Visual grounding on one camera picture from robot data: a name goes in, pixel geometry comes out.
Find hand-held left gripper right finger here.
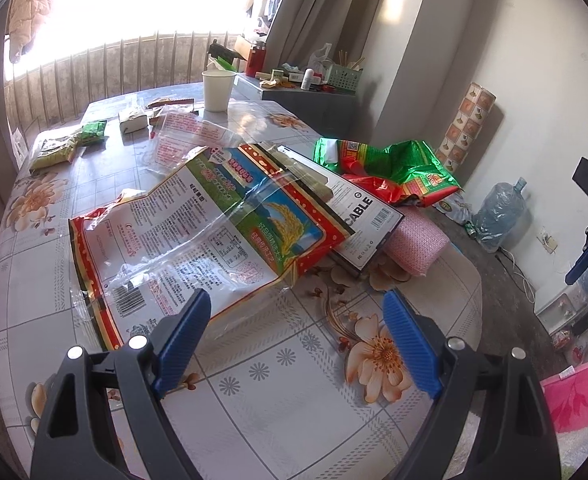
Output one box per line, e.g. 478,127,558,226
382,290,560,480

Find white paper cup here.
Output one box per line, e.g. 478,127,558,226
202,70,237,112

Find green red snack bag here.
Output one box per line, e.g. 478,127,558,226
314,137,462,208

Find clear blue water jug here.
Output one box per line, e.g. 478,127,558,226
472,176,531,253

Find balcony railing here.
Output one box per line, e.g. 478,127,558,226
4,30,255,131

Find yellow-green snack packet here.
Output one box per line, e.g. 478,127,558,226
28,136,77,171

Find pink sponge cloth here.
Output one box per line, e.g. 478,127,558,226
374,207,451,278

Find black tool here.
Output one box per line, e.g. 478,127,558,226
209,39,239,61

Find white cable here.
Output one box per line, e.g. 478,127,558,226
496,247,537,306

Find floral plastic tablecloth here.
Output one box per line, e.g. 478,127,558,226
0,87,482,480

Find green plastic basket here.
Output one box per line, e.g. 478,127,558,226
324,65,363,95

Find clear printed rice bag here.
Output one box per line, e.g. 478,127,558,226
68,142,357,353

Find white black cable box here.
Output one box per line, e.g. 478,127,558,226
276,144,405,281

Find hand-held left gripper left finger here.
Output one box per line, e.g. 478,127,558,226
30,288,212,480

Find red thermos bottle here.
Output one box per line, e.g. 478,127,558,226
246,42,268,77

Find white plastic drawer unit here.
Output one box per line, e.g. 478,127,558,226
534,255,588,341

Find hanging beige quilt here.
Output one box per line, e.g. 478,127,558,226
6,0,59,63

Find clear red printed plastic bag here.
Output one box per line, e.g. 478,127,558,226
149,105,259,171

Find brown snack packet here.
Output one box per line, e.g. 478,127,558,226
146,96,197,111

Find patterned roll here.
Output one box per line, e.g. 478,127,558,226
436,82,497,171

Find green snack packet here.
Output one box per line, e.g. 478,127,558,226
76,120,108,146

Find grey cabinet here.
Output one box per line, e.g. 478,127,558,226
234,72,359,143

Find white plastic bag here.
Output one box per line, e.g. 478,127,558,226
308,42,335,68

